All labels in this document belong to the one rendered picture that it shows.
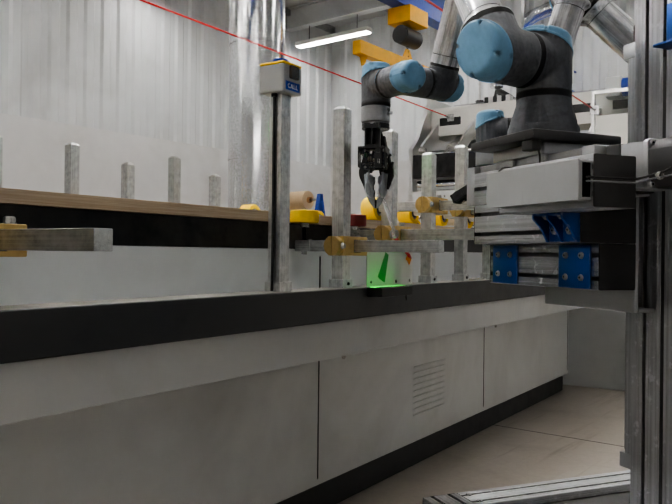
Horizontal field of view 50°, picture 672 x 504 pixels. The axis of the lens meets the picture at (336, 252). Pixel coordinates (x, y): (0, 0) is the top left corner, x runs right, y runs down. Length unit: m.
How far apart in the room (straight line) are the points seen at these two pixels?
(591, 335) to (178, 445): 3.29
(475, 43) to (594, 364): 3.35
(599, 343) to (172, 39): 8.25
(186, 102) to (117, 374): 9.99
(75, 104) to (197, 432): 8.48
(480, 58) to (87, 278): 0.91
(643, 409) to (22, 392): 1.17
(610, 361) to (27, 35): 7.76
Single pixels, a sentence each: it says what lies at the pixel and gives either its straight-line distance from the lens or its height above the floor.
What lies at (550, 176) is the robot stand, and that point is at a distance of 1.31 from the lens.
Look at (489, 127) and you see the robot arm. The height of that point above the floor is 1.13.
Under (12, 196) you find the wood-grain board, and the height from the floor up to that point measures 0.89.
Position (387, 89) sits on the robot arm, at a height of 1.19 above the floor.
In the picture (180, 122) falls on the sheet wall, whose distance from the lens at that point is 11.08.
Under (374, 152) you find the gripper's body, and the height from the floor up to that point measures 1.04.
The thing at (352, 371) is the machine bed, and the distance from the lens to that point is 2.34.
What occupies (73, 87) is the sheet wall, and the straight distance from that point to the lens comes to 10.10.
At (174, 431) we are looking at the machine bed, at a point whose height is 0.37.
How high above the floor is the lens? 0.79
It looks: level
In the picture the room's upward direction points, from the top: 1 degrees clockwise
